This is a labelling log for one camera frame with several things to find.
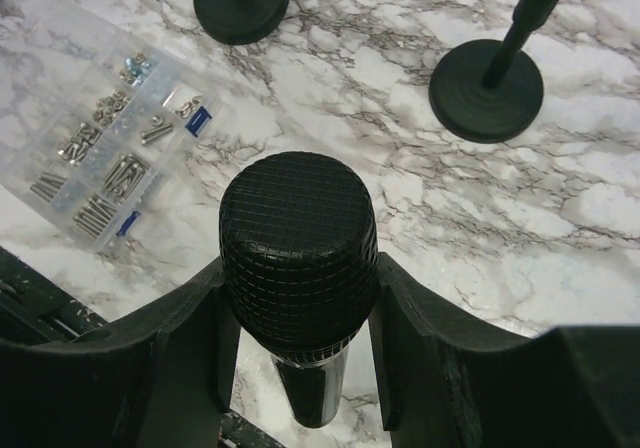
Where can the black handheld microphone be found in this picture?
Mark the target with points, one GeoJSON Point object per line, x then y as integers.
{"type": "Point", "coordinates": [298, 245]}

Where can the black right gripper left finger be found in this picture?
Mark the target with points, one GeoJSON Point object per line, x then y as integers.
{"type": "Point", "coordinates": [115, 363]}

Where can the black metal base rail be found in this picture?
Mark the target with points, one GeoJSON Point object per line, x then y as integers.
{"type": "Point", "coordinates": [50, 313]}

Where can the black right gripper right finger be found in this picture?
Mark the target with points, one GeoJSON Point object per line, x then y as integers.
{"type": "Point", "coordinates": [446, 378]}

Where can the clear plastic screw box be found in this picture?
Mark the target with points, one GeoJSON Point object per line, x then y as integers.
{"type": "Point", "coordinates": [94, 120]}

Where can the black clamp microphone stand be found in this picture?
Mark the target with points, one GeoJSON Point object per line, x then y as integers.
{"type": "Point", "coordinates": [239, 22]}

